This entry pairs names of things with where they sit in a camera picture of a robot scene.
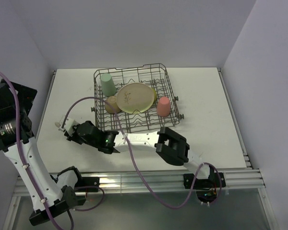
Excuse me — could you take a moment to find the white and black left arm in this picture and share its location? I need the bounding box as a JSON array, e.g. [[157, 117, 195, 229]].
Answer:
[[0, 80, 86, 226]]

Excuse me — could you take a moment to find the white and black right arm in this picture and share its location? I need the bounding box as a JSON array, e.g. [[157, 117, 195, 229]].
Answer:
[[64, 121, 215, 187]]

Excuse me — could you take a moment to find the aluminium rail frame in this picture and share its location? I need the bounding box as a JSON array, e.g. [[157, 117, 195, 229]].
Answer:
[[2, 167, 279, 230]]

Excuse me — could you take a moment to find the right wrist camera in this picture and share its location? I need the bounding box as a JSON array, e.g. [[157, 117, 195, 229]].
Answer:
[[58, 117, 78, 136]]

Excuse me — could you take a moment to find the large pink green plate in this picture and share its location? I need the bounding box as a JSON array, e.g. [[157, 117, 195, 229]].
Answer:
[[116, 82, 154, 114]]

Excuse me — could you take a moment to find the black bowl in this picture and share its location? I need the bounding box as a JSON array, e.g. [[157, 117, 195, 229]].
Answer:
[[105, 95, 121, 114]]

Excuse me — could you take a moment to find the pink cup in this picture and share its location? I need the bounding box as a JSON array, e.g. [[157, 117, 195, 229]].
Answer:
[[156, 96, 170, 117]]

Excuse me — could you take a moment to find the pale green cup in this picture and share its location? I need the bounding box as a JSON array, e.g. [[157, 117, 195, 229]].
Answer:
[[100, 73, 116, 97]]

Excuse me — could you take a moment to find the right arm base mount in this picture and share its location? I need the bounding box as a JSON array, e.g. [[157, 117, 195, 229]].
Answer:
[[193, 172, 226, 204]]

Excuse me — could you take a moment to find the grey wire dish rack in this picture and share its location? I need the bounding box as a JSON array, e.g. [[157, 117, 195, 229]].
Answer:
[[93, 63, 184, 133]]

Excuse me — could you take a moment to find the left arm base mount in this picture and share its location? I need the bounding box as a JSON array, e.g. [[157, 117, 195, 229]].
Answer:
[[64, 176, 105, 207]]

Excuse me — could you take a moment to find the lime green bowl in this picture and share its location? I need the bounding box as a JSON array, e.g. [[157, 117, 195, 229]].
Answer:
[[152, 88, 157, 102]]

